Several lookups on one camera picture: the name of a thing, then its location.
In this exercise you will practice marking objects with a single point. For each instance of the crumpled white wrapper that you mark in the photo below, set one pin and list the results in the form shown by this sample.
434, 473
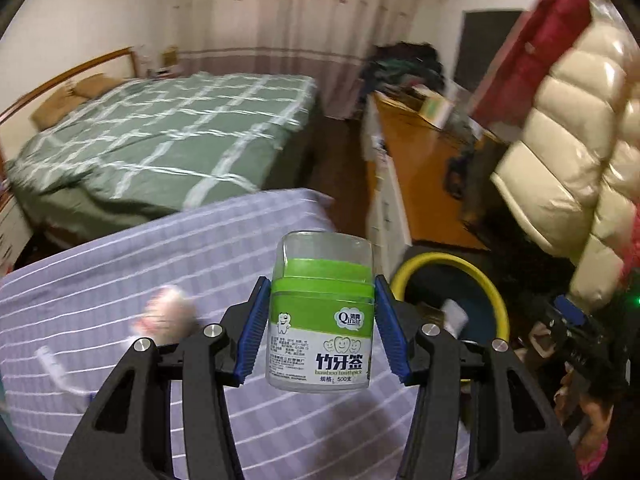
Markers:
62, 375

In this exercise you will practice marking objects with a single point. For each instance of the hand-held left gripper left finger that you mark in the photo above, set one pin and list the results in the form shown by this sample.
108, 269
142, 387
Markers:
252, 330

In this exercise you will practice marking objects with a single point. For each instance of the pink and white curtain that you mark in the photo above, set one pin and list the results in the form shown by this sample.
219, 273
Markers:
300, 30

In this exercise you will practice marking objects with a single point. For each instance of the pile of dark clothes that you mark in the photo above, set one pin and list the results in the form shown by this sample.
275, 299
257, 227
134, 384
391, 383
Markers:
405, 67

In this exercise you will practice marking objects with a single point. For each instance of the red padded jacket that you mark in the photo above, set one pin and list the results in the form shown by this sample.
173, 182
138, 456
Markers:
540, 45

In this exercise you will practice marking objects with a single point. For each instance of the small cardboard box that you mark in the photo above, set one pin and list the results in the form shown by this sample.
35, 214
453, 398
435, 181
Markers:
170, 56

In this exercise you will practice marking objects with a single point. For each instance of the white nightstand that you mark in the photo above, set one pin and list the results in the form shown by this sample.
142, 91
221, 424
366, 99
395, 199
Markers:
11, 225

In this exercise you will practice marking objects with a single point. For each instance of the pink patterned bag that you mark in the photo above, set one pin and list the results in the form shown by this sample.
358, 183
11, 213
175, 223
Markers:
595, 425

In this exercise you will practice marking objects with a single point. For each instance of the yellow-rimmed black trash bin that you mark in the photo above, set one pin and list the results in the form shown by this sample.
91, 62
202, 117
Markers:
482, 310

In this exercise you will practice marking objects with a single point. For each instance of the green and white tissue box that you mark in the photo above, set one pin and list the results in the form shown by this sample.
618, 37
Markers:
435, 109

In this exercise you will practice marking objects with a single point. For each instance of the bed with green duvet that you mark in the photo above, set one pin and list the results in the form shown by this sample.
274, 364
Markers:
165, 130

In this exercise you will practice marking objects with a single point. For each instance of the small white bottle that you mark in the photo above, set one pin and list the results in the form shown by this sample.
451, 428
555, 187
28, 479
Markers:
165, 312

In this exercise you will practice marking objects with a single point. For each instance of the white foam fruit net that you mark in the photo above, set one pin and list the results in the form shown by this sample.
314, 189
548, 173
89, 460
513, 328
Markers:
455, 315

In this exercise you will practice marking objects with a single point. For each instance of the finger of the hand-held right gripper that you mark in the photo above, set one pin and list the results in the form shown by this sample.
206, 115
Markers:
570, 311

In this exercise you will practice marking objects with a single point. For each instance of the green and white toothpick jar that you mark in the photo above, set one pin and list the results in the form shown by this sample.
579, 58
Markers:
320, 340

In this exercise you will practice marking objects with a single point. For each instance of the bed with green plaid cover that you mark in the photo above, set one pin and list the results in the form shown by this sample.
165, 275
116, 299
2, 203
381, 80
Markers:
60, 70

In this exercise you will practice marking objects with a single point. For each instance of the wooden cabinet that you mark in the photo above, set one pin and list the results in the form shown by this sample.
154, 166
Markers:
420, 160

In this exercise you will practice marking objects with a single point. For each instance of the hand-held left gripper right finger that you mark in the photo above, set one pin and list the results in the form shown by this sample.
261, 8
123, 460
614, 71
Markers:
395, 330

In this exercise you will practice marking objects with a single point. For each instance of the brown pillow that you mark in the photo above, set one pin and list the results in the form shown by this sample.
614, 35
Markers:
95, 85
52, 107

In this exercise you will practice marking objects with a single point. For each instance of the cream puffer jacket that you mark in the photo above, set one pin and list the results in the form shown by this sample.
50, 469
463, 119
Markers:
570, 170

